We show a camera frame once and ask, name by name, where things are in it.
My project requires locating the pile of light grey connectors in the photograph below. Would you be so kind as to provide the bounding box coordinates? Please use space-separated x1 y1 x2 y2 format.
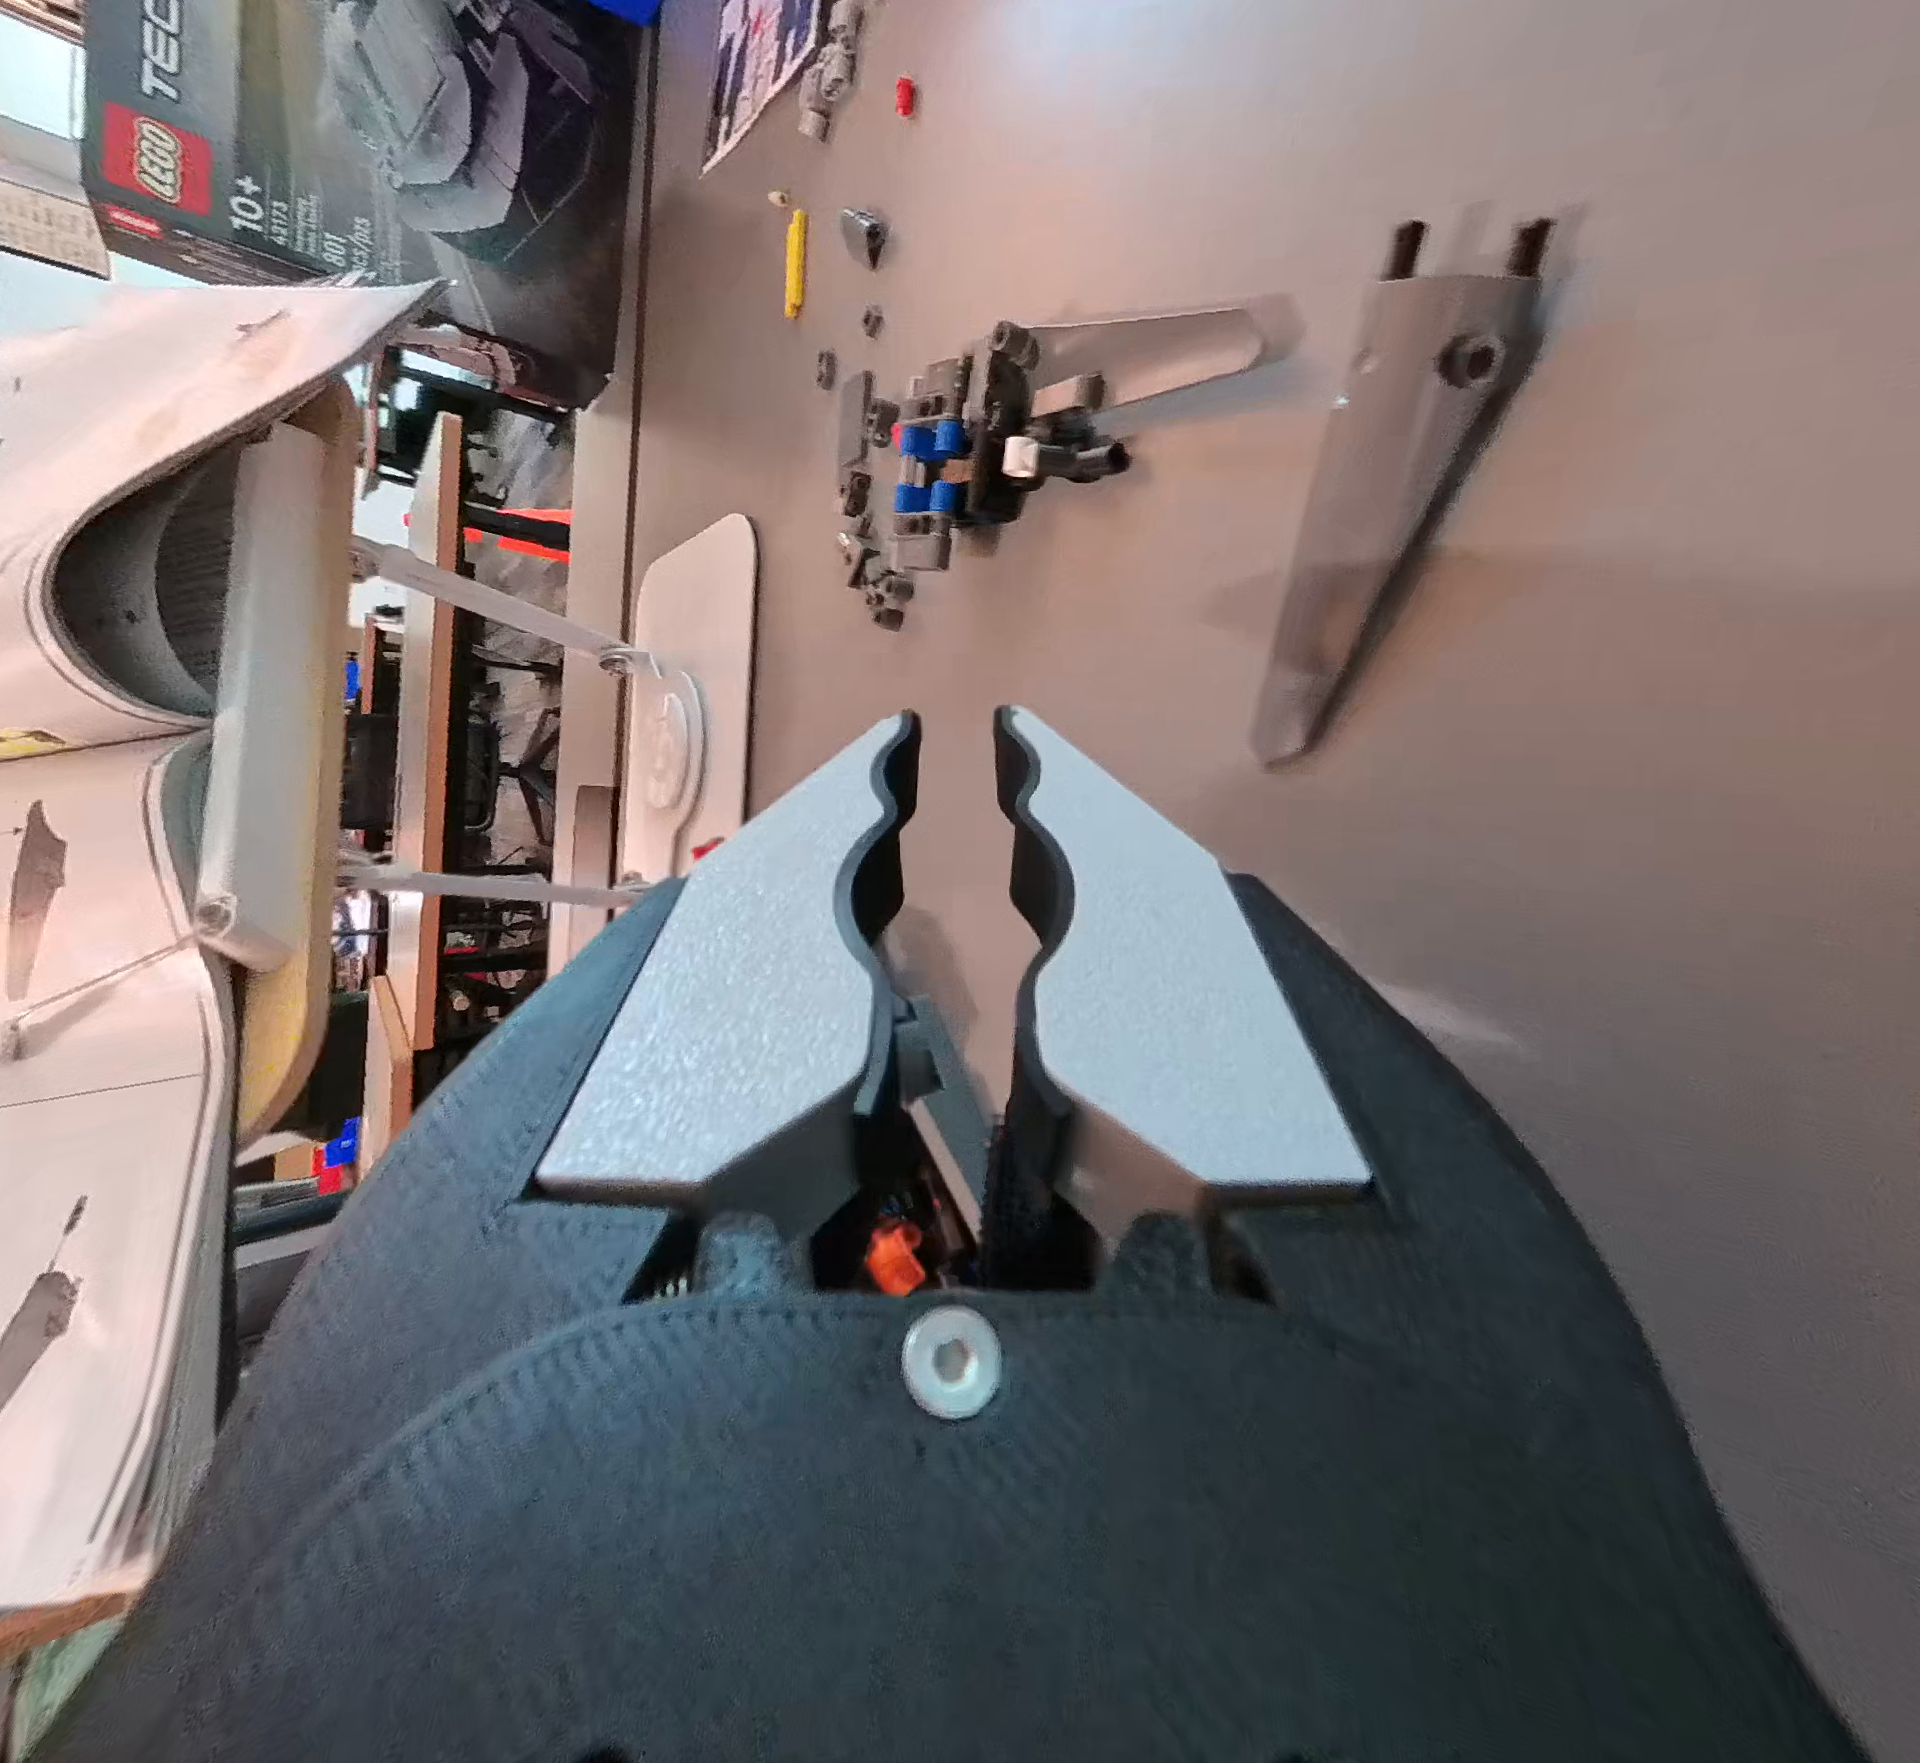
798 0 891 143

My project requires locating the grey blue lego wing assembly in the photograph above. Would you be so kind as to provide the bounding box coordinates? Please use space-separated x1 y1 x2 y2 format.
891 306 1276 576

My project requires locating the lego sticker sheet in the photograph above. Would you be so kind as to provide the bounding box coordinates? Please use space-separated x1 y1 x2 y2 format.
701 0 850 177

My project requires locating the lego set box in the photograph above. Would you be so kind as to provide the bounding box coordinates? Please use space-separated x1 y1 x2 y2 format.
78 0 648 407

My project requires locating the cluster of dark grey pieces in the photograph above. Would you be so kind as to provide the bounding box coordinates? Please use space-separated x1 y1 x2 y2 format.
837 462 921 635

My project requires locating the lego instruction booklet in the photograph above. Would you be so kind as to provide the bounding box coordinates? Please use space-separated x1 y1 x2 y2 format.
0 276 455 1612

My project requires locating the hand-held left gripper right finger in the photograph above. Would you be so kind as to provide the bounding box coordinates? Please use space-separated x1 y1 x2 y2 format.
994 710 1376 1252

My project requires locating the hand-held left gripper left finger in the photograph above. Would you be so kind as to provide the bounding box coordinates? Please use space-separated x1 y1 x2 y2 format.
539 715 927 1261

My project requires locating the dark grey tapered lego panel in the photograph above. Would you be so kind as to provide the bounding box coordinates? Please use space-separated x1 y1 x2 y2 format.
1251 214 1559 771

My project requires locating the white metal stand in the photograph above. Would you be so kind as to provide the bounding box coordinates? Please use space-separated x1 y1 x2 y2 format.
337 512 762 915

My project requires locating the large black grey lego model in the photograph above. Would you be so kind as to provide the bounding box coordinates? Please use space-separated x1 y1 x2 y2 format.
804 992 1002 1302

